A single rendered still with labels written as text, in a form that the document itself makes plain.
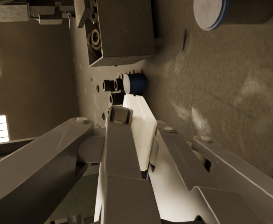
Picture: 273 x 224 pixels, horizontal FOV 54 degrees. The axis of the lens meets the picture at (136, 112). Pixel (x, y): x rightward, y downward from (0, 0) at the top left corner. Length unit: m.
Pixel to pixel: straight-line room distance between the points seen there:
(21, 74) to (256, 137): 9.31
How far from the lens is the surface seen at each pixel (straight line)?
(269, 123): 2.05
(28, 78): 10.58
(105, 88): 4.28
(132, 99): 0.19
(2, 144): 7.26
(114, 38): 3.05
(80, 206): 3.48
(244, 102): 2.19
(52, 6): 3.67
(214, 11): 1.74
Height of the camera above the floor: 1.45
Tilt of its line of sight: 20 degrees down
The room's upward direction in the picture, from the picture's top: 97 degrees counter-clockwise
